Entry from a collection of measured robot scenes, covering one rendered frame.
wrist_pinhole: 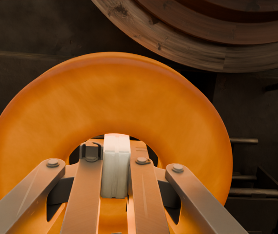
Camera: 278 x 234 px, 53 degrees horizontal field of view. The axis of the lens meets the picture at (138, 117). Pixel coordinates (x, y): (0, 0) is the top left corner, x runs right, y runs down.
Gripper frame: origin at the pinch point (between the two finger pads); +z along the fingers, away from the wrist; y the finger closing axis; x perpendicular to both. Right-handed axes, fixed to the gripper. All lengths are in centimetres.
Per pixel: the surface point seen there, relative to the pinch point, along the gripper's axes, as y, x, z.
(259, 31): 16.0, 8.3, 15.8
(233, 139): 20.3, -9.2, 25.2
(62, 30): -9.4, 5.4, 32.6
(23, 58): -14.0, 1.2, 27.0
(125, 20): 0.5, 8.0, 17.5
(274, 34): 17.9, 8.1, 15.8
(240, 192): 18.8, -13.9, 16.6
